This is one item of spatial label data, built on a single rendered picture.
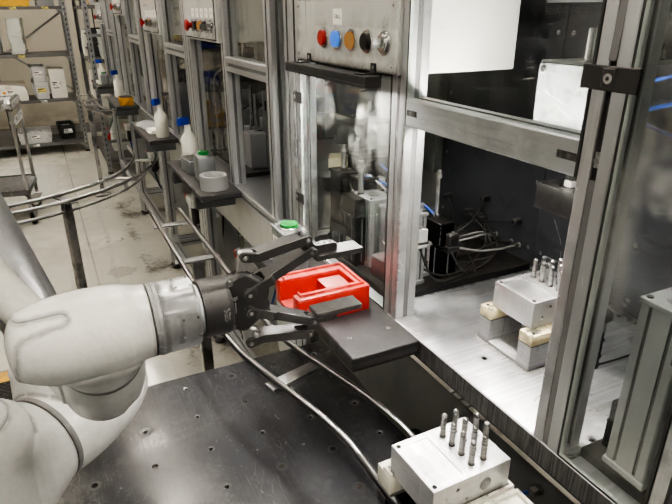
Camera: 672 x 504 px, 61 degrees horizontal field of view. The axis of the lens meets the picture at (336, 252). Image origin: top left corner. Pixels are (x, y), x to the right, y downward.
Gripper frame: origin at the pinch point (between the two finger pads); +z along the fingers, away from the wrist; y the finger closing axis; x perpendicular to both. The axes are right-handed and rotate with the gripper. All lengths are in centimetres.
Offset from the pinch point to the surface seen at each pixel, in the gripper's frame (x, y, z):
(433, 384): 26, -47, 38
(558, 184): 1.2, 7.8, 41.3
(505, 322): 3.3, -18.1, 35.6
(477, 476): -22.5, -20.3, 8.1
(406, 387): 37, -55, 38
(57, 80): 641, -34, -15
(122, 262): 292, -112, -6
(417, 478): -19.2, -20.4, 1.1
